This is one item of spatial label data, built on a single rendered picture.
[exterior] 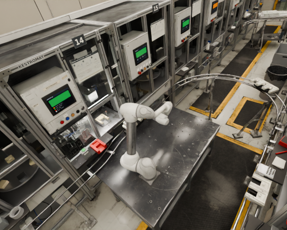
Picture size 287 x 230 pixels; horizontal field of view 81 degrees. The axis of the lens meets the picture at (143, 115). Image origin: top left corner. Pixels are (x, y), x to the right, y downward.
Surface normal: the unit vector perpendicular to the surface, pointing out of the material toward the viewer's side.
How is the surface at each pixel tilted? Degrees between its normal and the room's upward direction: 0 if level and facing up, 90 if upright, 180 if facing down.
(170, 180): 0
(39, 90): 90
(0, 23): 90
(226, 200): 0
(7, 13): 90
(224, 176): 0
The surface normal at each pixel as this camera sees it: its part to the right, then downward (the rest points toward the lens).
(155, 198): -0.14, -0.73
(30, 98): 0.76, 0.36
